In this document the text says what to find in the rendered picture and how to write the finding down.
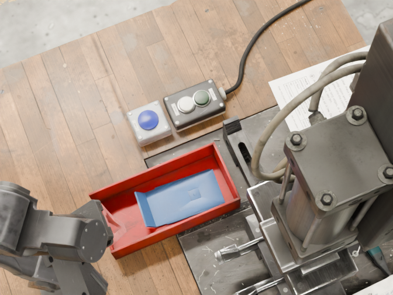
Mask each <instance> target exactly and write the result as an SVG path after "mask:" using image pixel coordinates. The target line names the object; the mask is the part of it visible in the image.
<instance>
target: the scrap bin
mask: <svg viewBox="0 0 393 295"><path fill-rule="evenodd" d="M208 169H210V170H211V169H213V172H214V174H215V177H216V180H217V182H218V184H219V188H220V190H221V192H222V195H223V198H224V201H225V203H223V204H221V205H219V206H216V207H214V208H211V209H210V210H207V211H204V212H202V213H200V214H197V215H194V216H192V217H189V218H186V219H183V220H180V221H177V222H175V223H172V224H169V225H167V224H165V225H162V226H160V227H157V228H150V227H146V226H145V224H144V221H143V217H142V214H141V212H140V208H139V205H138V203H137V199H136V197H135V194H134V192H135V191H136V192H141V193H146V192H148V191H151V190H154V189H155V188H156V187H159V186H162V185H164V184H167V183H170V182H173V181H176V180H179V179H182V178H184V177H187V176H190V175H193V174H196V173H199V172H201V171H204V170H208ZM88 195H89V197H90V199H92V200H99V201H100V202H101V203H102V205H103V206H104V207H105V208H106V209H107V210H108V211H109V213H110V214H111V215H112V216H113V217H115V218H116V219H117V220H119V221H120V222H121V223H123V224H124V226H125V228H126V233H125V234H124V235H123V236H121V237H120V239H119V240H118V241H117V242H116V243H115V244H113V245H112V246H110V249H111V254H112V256H113V257H114V258H115V259H116V260H117V259H120V258H122V257H124V256H127V255H130V254H131V253H134V252H136V251H139V250H141V249H143V248H146V247H148V246H150V245H153V244H155V243H158V242H160V241H162V240H165V239H167V238H169V237H172V236H174V235H176V234H179V233H181V232H184V231H186V230H188V229H191V228H193V227H195V226H197V225H200V224H203V223H204V222H207V221H210V220H212V219H214V218H217V217H219V216H221V215H223V214H226V213H228V212H231V211H233V210H236V209H238V208H240V200H241V198H240V196H239V193H238V192H237V189H236V187H235V185H234V182H233V180H232V178H231V176H230V174H229V172H228V170H227V168H226V165H225V163H224V161H223V159H222V157H221V155H220V153H219V150H218V148H217V146H216V144H215V142H212V143H209V144H207V145H205V146H202V147H199V148H197V149H195V150H192V151H190V152H188V153H185V154H183V155H181V156H178V157H175V158H173V159H171V160H168V161H166V162H164V163H161V164H158V165H156V166H154V167H151V168H149V169H147V170H144V171H141V172H139V173H137V174H134V175H132V176H129V177H127V178H125V179H122V180H119V181H117V182H115V183H112V184H110V185H108V186H105V187H103V188H100V189H98V190H95V191H93V192H91V193H88Z"/></svg>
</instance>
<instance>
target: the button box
mask: <svg viewBox="0 0 393 295"><path fill-rule="evenodd" d="M308 1H310V0H301V1H299V2H297V3H295V4H293V5H291V6H290V7H288V8H287V9H284V10H283V11H282V12H280V13H279V14H277V15H275V16H274V17H273V18H271V19H270V20H269V21H268V22H267V23H265V24H264V25H263V26H262V27H261V28H260V29H259V30H258V31H257V32H256V34H255V35H254V36H253V38H252V39H251V41H250V43H249V44H248V46H247V47H246V49H245V51H244V53H243V55H242V58H241V61H240V65H239V75H238V79H237V82H236V84H235V85H234V86H233V87H231V88H229V89H227V90H225V91H224V90H223V88H222V87H220V88H219V89H217V87H216V85H215V82H214V80H213V79H212V78H211V79H208V80H206V81H203V82H201V83H199V84H196V85H193V86H191V87H188V88H186V89H184V90H181V91H179V92H176V93H173V94H171V95H169V96H166V97H164V98H163V103H164V106H165V108H166V110H167V112H168V115H169V117H170V119H171V121H172V123H173V126H174V128H175V131H176V132H180V131H182V130H184V129H187V128H190V127H192V126H194V125H197V124H200V123H201V122H204V121H207V120H209V119H211V118H214V117H216V116H219V115H222V114H224V113H225V111H226V105H225V103H224V102H223V101H224V100H226V95H227V94H229V93H231V92H233V91H234V90H236V89H237V88H238V87H239V86H240V84H241V82H242V78H243V69H244V63H245V61H246V57H247V55H248V53H249V51H250V50H251V48H252V46H253V45H254V43H255V41H256V40H257V38H258V37H259V36H260V35H261V33H262V32H263V31H264V30H265V29H266V28H267V27H269V26H270V25H271V24H272V23H273V22H275V21H276V20H277V19H279V18H280V17H282V16H283V15H285V14H286V13H288V12H290V11H291V10H293V9H295V8H297V7H299V6H301V5H302V4H304V3H306V2H308ZM198 91H206V92H207V93H208V95H209V101H208V103H207V104H205V105H198V104H196V103H195V101H194V95H195V94H196V92H198ZM183 97H190V98H191V99H192V100H193V102H194V107H193V109H192V110H190V111H188V112H185V111H182V110H180V108H179V101H180V99H181V98H183Z"/></svg>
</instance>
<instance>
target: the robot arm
mask: <svg viewBox="0 0 393 295"><path fill-rule="evenodd" d="M37 202H38V199H36V198H34V197H32V196H31V195H30V190H28V189H26V188H24V187H22V186H20V185H18V184H15V183H12V182H9V181H0V267H1V268H3V269H5V270H7V271H9V272H11V273H12V274H13V275H15V276H19V277H20V278H22V279H26V280H29V283H28V287H31V288H35V289H40V292H41V295H106V292H107V290H108V288H107V287H108V282H107V281H106V280H105V279H104V278H103V277H102V276H101V275H100V273H99V272H98V271H97V270H96V269H95V268H94V267H93V266H92V265H91V264H90V263H95V262H97V261H99V260H100V259H101V257H102V256H103V255H104V253H105V250H106V249H107V248H108V247H110V246H112V245H113V244H115V243H116V242H117V241H118V240H119V239H120V237H121V236H123V235H124V234H125V233H126V228H125V226H124V224H123V223H121V222H120V221H119V220H117V219H116V218H115V217H113V216H112V215H111V214H110V213H109V211H108V210H107V209H106V208H105V207H104V206H103V205H102V203H101V202H100V201H99V200H91V201H89V202H87V203H86V204H84V205H83V206H81V207H80V208H78V209H76V210H75V211H73V212H72V213H71V214H53V212H51V211H49V210H38V209H37ZM109 223H111V224H112V225H114V226H116V227H118V228H119V230H118V231H117V232H116V233H113V232H112V230H111V227H110V225H109Z"/></svg>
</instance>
